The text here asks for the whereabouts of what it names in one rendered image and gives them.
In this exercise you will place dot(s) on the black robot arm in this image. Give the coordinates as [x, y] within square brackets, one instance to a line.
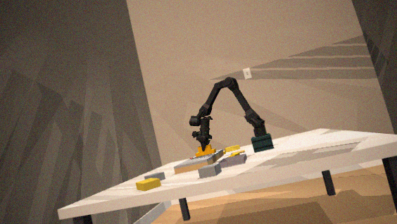
[251, 116]

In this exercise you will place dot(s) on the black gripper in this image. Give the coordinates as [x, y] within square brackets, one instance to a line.
[204, 139]

